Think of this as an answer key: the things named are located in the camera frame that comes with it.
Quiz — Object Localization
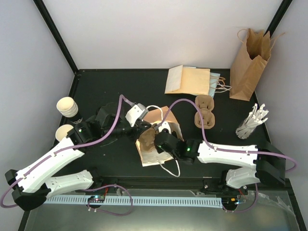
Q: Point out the brown pulp cup carrier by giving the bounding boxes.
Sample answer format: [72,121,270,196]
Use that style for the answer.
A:
[139,128,155,152]
[194,95,215,129]

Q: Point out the orange paper bag white handles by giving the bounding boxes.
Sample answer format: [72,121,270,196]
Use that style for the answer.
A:
[136,105,183,177]

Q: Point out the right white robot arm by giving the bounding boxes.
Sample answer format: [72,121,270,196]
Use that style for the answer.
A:
[154,131,286,194]

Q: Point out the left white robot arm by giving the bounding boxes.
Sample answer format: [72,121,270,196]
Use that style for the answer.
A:
[5,103,151,211]

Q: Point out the tan flat paper bag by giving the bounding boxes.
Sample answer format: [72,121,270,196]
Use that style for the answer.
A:
[164,64,229,95]

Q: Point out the near white paper cup stack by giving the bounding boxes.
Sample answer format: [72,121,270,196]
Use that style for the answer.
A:
[55,124,74,142]

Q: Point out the white paper cup stack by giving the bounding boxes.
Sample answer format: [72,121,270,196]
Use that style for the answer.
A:
[56,97,83,125]
[55,124,74,142]

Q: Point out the far white paper cup stack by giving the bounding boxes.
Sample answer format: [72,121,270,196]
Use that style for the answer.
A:
[56,97,83,125]

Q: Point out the light blue flat paper bag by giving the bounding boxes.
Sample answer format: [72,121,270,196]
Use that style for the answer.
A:
[182,67,220,97]

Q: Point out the white stirrer bundle in cup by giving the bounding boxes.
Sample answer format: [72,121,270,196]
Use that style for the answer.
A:
[235,103,269,139]

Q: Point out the standing brown paper bag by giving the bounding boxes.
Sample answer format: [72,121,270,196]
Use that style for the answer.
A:
[230,28,284,101]

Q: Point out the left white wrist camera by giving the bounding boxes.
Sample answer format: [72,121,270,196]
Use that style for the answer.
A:
[125,103,148,127]

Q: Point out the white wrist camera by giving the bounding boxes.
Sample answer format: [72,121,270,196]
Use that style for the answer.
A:
[154,121,178,134]
[125,103,148,127]

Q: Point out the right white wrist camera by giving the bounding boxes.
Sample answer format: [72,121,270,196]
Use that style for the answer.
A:
[154,121,178,134]

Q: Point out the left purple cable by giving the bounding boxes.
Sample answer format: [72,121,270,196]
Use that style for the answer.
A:
[0,94,135,208]

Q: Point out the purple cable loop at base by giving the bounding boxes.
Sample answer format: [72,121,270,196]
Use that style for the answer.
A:
[84,183,133,216]

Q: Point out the light blue cable duct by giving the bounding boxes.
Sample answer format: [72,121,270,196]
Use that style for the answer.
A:
[45,195,223,208]

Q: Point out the left black frame post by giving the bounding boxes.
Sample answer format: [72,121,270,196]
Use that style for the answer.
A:
[33,0,78,74]

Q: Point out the black frame post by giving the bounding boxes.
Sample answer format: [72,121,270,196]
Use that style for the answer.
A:
[265,0,293,37]
[33,0,78,74]

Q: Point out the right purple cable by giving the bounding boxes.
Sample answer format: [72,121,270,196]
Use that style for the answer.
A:
[157,98,298,172]

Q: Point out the right black frame post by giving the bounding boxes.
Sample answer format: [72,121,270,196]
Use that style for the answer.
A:
[265,0,293,37]

